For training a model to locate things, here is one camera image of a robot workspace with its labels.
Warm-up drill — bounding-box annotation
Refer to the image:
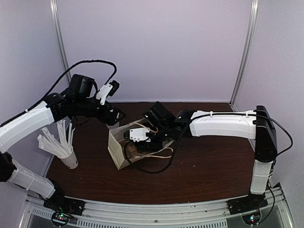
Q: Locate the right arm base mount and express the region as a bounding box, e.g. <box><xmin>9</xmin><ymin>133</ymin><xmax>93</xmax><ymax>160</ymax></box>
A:
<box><xmin>227</xmin><ymin>194</ymin><xmax>268</xmax><ymax>226</ymax></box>

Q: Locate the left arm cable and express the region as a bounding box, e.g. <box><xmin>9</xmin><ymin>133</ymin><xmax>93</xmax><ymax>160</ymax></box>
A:
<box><xmin>0</xmin><ymin>59</ymin><xmax>117</xmax><ymax>129</ymax></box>

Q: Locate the aluminium frame post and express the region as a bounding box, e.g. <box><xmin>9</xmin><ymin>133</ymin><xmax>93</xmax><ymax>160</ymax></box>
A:
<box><xmin>229</xmin><ymin>0</ymin><xmax>259</xmax><ymax>109</ymax></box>
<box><xmin>49</xmin><ymin>0</ymin><xmax>69</xmax><ymax>70</ymax></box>

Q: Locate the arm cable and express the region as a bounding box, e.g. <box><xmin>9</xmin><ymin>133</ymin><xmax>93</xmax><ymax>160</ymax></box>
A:
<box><xmin>123</xmin><ymin>135</ymin><xmax>182</xmax><ymax>174</ymax></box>
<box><xmin>0</xmin><ymin>59</ymin><xmax>117</xmax><ymax>129</ymax></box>

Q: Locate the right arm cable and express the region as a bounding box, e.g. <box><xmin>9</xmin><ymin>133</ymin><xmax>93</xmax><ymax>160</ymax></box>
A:
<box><xmin>123</xmin><ymin>135</ymin><xmax>182</xmax><ymax>174</ymax></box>

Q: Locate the aluminium front rail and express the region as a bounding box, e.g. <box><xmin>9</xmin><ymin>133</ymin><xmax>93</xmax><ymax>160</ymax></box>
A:
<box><xmin>17</xmin><ymin>190</ymin><xmax>295</xmax><ymax>228</ymax></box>

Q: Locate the brown paper bag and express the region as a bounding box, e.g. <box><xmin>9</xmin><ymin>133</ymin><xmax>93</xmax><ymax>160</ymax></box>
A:
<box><xmin>108</xmin><ymin>119</ymin><xmax>173</xmax><ymax>170</ymax></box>

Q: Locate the cardboard cup carrier tray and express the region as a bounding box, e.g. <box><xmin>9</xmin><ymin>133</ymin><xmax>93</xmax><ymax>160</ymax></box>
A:
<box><xmin>126</xmin><ymin>144</ymin><xmax>141</xmax><ymax>159</ymax></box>

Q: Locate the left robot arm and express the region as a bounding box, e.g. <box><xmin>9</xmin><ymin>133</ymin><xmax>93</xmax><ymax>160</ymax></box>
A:
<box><xmin>0</xmin><ymin>74</ymin><xmax>125</xmax><ymax>211</ymax></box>

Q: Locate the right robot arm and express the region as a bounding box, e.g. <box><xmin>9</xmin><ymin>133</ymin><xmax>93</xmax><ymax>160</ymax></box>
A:
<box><xmin>142</xmin><ymin>102</ymin><xmax>278</xmax><ymax>210</ymax></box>

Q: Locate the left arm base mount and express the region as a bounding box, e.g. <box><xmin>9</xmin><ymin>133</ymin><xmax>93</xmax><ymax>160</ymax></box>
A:
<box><xmin>40</xmin><ymin>196</ymin><xmax>85</xmax><ymax>228</ymax></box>

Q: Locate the right aluminium frame post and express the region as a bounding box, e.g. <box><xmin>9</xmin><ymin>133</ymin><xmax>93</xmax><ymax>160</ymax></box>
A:
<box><xmin>229</xmin><ymin>0</ymin><xmax>259</xmax><ymax>109</ymax></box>

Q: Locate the left aluminium frame post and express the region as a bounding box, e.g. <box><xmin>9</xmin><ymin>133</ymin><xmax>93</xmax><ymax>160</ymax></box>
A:
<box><xmin>49</xmin><ymin>0</ymin><xmax>69</xmax><ymax>70</ymax></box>

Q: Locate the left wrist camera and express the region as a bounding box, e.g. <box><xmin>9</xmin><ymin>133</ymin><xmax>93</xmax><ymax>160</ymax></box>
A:
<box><xmin>96</xmin><ymin>80</ymin><xmax>120</xmax><ymax>105</ymax></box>

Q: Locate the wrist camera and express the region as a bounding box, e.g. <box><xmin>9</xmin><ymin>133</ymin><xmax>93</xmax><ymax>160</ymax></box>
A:
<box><xmin>123</xmin><ymin>127</ymin><xmax>151</xmax><ymax>143</ymax></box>
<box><xmin>96</xmin><ymin>80</ymin><xmax>120</xmax><ymax>105</ymax></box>

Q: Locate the white cup holding straws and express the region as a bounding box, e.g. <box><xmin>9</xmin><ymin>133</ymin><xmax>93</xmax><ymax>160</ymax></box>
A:
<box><xmin>59</xmin><ymin>148</ymin><xmax>79</xmax><ymax>170</ymax></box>

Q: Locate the paper wrapped straws bundle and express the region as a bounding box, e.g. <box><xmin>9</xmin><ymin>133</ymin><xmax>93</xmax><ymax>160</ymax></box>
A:
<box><xmin>37</xmin><ymin>120</ymin><xmax>75</xmax><ymax>159</ymax></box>

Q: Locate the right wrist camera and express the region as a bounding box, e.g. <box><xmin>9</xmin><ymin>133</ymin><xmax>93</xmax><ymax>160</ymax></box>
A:
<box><xmin>123</xmin><ymin>127</ymin><xmax>151</xmax><ymax>143</ymax></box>

